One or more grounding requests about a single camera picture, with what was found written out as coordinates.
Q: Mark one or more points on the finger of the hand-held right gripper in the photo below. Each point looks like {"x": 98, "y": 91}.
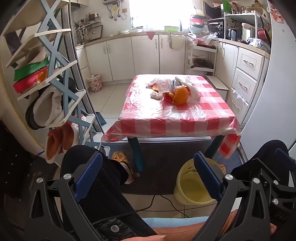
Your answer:
{"x": 282, "y": 153}

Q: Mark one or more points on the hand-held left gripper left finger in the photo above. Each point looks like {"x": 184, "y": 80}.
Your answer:
{"x": 89, "y": 171}

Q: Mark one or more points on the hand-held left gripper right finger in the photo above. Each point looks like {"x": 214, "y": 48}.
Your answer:
{"x": 208, "y": 176}

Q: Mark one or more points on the yellow plastic bucket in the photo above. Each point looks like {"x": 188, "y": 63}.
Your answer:
{"x": 189, "y": 185}

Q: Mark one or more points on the large orange peel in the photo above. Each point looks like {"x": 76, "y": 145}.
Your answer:
{"x": 181, "y": 95}

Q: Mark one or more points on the small orange peel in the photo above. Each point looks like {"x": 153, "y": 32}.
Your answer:
{"x": 170, "y": 94}

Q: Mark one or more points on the white tissue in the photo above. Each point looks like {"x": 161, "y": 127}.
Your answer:
{"x": 156, "y": 95}

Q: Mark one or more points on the clear patterned plastic container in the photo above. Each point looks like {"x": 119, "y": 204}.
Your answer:
{"x": 164, "y": 87}

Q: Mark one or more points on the clear plastic bag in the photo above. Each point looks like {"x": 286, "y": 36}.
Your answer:
{"x": 152, "y": 82}

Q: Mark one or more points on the person's right crocheted slipper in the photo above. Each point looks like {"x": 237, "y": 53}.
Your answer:
{"x": 222, "y": 168}

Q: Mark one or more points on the person's crocheted slipper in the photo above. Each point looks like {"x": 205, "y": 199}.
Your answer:
{"x": 222, "y": 168}
{"x": 122, "y": 160}

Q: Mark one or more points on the person's right leg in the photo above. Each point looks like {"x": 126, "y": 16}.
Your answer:
{"x": 249, "y": 162}

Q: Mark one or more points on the person's left crocheted slipper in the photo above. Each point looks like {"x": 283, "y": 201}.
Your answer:
{"x": 122, "y": 160}

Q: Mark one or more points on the orange slipper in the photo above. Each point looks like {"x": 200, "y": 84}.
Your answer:
{"x": 54, "y": 143}
{"x": 68, "y": 136}

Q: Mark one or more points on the red and white slipper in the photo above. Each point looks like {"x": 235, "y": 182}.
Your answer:
{"x": 77, "y": 125}

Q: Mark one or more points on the blue dustpan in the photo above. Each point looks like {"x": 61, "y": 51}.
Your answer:
{"x": 101, "y": 118}

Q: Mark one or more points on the light blue cloth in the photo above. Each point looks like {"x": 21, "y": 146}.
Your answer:
{"x": 173, "y": 222}

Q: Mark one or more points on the white refrigerator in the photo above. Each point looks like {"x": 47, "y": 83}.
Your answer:
{"x": 277, "y": 81}

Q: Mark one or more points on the white fluffy slippers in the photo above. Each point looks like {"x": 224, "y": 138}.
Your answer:
{"x": 46, "y": 109}

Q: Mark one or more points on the red checkered plastic tablecloth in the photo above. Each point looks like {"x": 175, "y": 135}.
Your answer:
{"x": 161, "y": 111}

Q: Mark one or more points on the white drawer cabinet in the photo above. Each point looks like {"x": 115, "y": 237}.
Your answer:
{"x": 245, "y": 74}

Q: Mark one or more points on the floral waste bin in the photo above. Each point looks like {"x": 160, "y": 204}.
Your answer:
{"x": 95, "y": 83}

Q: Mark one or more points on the white low box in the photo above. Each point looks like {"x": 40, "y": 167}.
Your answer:
{"x": 217, "y": 84}

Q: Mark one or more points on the foil package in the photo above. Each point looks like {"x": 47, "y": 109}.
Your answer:
{"x": 259, "y": 44}

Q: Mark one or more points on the black pan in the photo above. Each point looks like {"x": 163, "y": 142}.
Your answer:
{"x": 203, "y": 63}

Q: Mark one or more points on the red pan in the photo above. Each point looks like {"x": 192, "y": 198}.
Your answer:
{"x": 264, "y": 36}

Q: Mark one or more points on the white and blue shoe rack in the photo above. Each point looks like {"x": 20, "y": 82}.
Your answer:
{"x": 52, "y": 53}

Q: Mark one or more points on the white corner shelf trolley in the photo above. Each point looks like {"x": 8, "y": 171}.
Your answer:
{"x": 201, "y": 49}

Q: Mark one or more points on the white kettle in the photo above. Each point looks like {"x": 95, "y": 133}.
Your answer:
{"x": 248, "y": 31}

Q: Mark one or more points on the white base cabinets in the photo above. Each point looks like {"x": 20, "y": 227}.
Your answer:
{"x": 143, "y": 53}

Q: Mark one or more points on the clear plastic bags on counter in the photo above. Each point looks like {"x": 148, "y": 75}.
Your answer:
{"x": 208, "y": 37}

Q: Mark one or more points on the white hanging door bin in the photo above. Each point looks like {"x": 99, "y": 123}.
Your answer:
{"x": 177, "y": 41}

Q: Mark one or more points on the red fridge sticker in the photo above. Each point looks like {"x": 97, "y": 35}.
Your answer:
{"x": 277, "y": 14}

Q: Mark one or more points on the black toaster oven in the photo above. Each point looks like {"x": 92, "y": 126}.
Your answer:
{"x": 216, "y": 29}

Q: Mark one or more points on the white appliance rack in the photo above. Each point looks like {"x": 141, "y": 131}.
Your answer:
{"x": 238, "y": 16}

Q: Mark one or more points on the stack of bowls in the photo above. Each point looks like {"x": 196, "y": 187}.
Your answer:
{"x": 196, "y": 25}

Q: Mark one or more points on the green bowl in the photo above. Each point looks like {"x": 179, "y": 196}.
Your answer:
{"x": 171, "y": 28}

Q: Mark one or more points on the window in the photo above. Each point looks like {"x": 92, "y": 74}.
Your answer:
{"x": 161, "y": 11}

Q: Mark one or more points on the grey sliding door frame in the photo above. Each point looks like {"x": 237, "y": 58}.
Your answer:
{"x": 76, "y": 69}

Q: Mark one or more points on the wall utensil rack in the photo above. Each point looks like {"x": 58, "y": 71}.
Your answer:
{"x": 89, "y": 30}

